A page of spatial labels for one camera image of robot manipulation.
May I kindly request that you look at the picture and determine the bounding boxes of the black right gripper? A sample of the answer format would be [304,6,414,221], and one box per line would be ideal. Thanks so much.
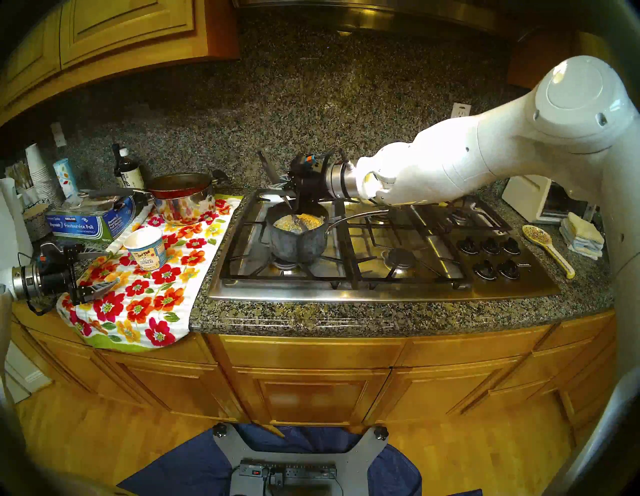
[269,167,329,212]

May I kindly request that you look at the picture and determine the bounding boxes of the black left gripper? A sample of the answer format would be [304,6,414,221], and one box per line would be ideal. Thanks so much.
[32,245,120,306]

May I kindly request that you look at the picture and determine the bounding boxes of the white blue oatmeal paper cup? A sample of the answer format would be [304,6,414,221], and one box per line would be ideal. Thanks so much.
[122,226,167,272]

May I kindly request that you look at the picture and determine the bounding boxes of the steel pot with red inside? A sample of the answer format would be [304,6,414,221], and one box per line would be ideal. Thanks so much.
[77,171,232,226]

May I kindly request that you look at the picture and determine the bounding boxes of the yellow ceramic spoon rest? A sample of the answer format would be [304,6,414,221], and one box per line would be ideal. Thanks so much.
[521,224,577,280]

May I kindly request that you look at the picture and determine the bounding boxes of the blue foil box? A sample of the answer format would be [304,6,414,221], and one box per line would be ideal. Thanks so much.
[45,194,137,244]

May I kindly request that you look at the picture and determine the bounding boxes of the floral kitchen towel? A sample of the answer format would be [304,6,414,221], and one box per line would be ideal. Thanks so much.
[56,194,244,351]

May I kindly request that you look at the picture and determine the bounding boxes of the small dark saucepan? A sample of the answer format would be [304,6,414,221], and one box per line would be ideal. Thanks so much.
[265,201,391,264]

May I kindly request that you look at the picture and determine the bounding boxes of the speckled round container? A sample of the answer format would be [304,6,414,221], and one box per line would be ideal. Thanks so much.
[22,202,53,242]

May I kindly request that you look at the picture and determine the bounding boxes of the black cast iron grate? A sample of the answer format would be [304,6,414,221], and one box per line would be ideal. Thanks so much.
[334,195,473,291]
[447,197,513,235]
[218,189,351,282]

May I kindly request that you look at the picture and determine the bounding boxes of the white paper towel roll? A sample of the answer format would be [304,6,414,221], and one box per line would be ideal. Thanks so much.
[0,177,32,268]

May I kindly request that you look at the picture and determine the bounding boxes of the light blue patterned cup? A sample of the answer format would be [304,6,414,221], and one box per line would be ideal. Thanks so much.
[52,158,79,198]

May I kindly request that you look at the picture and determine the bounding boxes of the dark bottle with white label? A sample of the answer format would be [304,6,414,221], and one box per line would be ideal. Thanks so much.
[118,147,145,190]

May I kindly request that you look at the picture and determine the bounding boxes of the stack of white paper cups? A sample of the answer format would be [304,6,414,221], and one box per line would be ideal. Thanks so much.
[25,143,63,206]

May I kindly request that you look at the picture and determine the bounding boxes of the stainless steel gas cooktop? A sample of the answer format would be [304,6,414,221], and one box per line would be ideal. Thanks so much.
[207,187,561,303]

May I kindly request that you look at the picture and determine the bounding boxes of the steel range hood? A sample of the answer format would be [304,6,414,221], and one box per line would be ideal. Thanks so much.
[232,0,526,38]

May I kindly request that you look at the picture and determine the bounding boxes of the wooden lower cabinets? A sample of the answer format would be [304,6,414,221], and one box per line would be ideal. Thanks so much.
[10,305,621,446]

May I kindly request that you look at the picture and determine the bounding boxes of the dark blue cloth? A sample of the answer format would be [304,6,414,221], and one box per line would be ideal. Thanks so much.
[117,422,483,496]

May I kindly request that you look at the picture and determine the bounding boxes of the wooden upper cabinet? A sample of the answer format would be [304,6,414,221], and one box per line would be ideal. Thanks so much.
[0,0,240,126]
[507,30,640,101]

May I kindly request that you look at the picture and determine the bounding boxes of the white countertop appliance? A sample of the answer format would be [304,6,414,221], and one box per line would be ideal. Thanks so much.
[501,175,597,225]

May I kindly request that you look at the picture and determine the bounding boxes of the grey power strip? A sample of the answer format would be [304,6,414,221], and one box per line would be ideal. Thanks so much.
[239,461,338,482]

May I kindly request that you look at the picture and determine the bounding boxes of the folded cloth stack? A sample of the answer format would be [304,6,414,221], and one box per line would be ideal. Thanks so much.
[559,212,605,261]

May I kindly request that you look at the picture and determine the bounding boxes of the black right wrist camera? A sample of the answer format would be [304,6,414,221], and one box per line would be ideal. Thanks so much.
[290,153,322,174]

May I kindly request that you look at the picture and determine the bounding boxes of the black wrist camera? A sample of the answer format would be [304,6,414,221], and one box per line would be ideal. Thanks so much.
[290,153,322,174]
[34,243,76,265]

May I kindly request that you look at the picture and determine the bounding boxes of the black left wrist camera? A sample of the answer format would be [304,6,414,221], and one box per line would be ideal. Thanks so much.
[34,243,76,265]

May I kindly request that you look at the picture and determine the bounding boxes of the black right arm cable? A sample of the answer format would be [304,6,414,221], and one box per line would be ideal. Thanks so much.
[320,142,362,167]

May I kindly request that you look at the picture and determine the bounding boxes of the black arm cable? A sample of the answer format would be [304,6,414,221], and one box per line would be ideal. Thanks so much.
[320,142,362,167]
[22,297,57,317]

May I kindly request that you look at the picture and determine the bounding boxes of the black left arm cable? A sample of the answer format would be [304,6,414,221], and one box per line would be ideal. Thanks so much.
[22,297,57,317]

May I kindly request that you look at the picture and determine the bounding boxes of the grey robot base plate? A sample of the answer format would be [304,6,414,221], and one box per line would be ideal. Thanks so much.
[212,422,390,496]

